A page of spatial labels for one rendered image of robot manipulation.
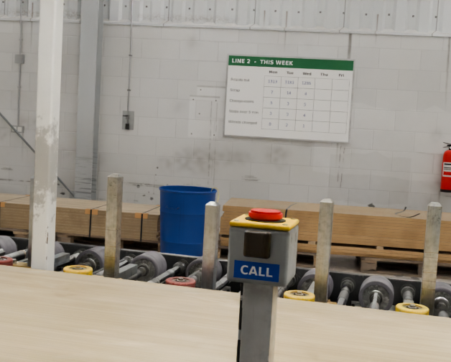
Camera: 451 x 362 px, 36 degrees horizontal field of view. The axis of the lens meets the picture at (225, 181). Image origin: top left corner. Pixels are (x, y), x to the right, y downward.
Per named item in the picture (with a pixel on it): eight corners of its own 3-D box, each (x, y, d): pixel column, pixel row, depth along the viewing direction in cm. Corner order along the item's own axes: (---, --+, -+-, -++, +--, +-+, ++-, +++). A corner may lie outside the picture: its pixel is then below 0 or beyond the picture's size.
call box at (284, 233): (286, 294, 77) (290, 225, 77) (225, 287, 79) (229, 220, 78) (295, 281, 84) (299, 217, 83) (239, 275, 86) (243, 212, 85)
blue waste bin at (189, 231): (210, 270, 624) (215, 190, 618) (148, 265, 632) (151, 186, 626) (220, 258, 682) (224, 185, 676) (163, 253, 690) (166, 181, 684)
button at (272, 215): (279, 228, 79) (279, 213, 78) (244, 225, 80) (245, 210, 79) (284, 224, 82) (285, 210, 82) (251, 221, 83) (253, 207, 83)
